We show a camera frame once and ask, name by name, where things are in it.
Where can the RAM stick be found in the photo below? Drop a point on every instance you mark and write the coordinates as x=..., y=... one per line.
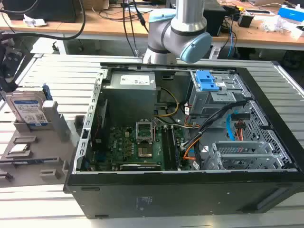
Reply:
x=28, y=162

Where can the black RAM slot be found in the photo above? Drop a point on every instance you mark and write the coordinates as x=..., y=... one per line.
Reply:
x=167, y=147
x=175, y=149

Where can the large black box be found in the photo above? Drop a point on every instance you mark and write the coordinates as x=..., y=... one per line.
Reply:
x=42, y=10

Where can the metal rear slot panel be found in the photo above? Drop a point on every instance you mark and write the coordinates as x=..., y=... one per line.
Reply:
x=91, y=114

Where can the crumpled white paper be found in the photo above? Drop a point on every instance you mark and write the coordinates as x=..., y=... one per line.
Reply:
x=34, y=21

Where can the blue white box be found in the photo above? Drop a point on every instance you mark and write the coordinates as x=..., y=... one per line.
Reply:
x=291, y=13

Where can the hard disk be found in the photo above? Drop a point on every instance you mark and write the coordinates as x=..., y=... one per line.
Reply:
x=25, y=107

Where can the green motherboard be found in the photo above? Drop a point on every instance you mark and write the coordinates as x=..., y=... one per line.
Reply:
x=121, y=145

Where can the cardboard box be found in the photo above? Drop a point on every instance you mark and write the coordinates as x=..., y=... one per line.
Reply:
x=95, y=4

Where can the CPU socket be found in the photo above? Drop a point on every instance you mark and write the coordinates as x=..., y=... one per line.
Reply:
x=145, y=152

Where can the grey drive cage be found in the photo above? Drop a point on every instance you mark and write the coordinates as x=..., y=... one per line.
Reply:
x=209, y=102

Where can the grey metal disk bay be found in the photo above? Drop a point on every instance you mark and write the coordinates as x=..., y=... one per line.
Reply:
x=242, y=156

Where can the silver CPU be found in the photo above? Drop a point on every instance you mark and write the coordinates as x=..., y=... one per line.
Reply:
x=19, y=148

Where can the blue plastic latch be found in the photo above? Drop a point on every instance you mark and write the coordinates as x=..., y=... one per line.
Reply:
x=206, y=82

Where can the white plastic wrap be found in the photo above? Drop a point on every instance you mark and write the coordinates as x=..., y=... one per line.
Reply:
x=278, y=23

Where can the wooden desk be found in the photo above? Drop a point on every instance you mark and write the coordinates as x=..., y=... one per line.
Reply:
x=95, y=26
x=261, y=38

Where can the small black box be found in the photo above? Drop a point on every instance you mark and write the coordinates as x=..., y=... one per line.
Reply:
x=245, y=21

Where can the black computer tower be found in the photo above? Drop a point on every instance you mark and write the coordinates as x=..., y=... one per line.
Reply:
x=213, y=19

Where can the black graphics card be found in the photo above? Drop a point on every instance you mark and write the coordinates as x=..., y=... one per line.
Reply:
x=139, y=167

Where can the black PC case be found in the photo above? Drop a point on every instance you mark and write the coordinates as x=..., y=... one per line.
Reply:
x=166, y=197

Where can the grey parts rack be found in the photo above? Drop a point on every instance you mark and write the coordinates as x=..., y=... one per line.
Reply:
x=47, y=154

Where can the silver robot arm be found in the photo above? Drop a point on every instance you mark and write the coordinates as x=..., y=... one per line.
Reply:
x=171, y=35

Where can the grey power supply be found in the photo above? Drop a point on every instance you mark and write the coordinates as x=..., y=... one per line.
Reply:
x=129, y=99

